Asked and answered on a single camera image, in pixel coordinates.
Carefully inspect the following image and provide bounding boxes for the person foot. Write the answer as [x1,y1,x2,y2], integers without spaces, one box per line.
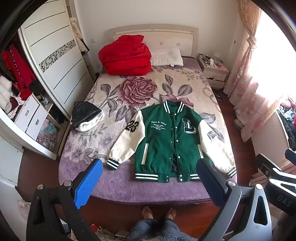
[142,206,154,219]
[165,207,177,220]

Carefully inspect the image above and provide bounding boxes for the red folded quilt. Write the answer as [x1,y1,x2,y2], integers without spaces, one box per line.
[98,35,152,76]

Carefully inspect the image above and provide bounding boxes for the green white varsity jacket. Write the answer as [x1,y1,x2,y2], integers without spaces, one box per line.
[106,100,236,183]

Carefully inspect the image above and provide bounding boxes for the paper bags on floor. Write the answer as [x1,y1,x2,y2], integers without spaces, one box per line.
[18,200,31,221]

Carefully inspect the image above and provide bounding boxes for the red hanging clothes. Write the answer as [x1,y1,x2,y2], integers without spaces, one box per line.
[1,44,37,100]

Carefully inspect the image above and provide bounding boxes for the white pillow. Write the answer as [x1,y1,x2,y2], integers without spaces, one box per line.
[150,48,184,67]

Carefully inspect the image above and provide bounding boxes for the pink floral curtain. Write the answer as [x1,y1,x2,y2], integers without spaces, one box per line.
[224,1,279,142]

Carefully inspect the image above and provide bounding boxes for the white sliding wardrobe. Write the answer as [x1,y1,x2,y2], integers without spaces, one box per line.
[18,1,93,118]

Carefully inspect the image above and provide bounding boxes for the white bedside table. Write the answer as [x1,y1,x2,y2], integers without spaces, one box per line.
[197,54,229,89]

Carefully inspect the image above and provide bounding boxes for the person left foot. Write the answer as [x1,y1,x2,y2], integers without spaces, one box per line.
[142,206,154,219]

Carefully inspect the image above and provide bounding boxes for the person right foot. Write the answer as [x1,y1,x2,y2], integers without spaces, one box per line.
[165,207,177,220]

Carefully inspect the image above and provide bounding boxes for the black and white garment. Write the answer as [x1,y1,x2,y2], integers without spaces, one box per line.
[70,101,105,132]

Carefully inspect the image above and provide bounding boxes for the floral purple bed blanket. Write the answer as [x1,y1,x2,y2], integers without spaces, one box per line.
[59,57,237,204]

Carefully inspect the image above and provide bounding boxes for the beige bed headboard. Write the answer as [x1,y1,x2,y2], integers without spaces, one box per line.
[107,24,199,58]

